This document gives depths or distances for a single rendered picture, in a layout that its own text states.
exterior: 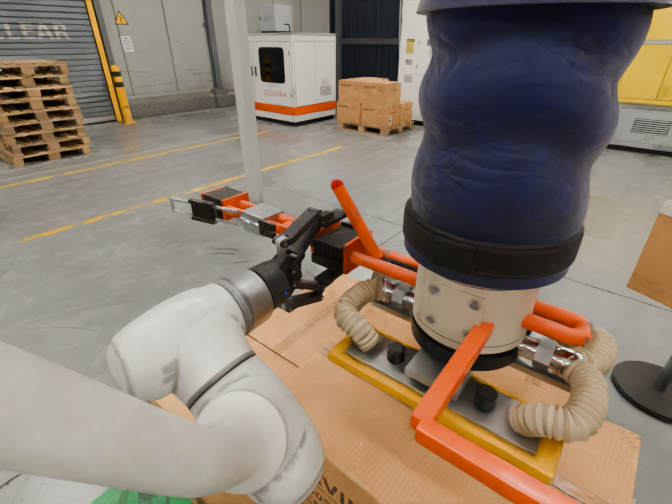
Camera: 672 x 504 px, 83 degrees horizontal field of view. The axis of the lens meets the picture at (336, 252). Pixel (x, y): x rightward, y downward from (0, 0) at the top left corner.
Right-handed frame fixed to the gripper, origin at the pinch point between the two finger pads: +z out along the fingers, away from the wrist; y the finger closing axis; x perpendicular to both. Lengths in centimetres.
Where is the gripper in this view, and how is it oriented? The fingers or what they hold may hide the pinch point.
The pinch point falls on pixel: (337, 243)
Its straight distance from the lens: 72.2
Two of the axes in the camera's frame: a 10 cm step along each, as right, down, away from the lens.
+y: 0.0, 8.7, 4.9
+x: 7.9, 3.0, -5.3
